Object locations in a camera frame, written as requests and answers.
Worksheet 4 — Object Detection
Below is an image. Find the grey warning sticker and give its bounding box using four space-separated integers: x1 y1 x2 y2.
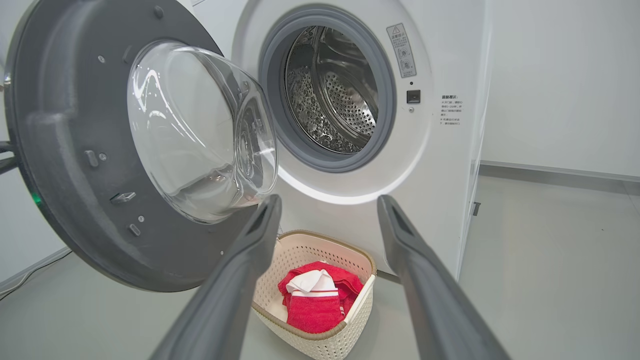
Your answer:
386 23 417 78

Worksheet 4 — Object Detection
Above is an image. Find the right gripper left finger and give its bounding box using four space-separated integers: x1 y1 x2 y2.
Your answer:
150 195 283 360

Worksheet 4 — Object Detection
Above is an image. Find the round glass washing machine door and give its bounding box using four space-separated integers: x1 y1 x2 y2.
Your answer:
4 0 280 293

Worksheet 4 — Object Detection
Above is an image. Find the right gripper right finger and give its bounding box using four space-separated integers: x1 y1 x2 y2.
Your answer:
377 195 511 360

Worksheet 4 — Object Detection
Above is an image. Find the white front-load washing machine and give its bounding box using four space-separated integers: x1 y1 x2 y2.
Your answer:
190 0 493 281

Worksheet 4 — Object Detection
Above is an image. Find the red garment with white trim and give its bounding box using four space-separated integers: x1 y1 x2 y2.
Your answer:
277 261 365 316

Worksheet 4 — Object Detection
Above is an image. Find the cream perforated laundry basket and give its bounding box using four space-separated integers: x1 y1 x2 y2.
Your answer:
251 230 377 360

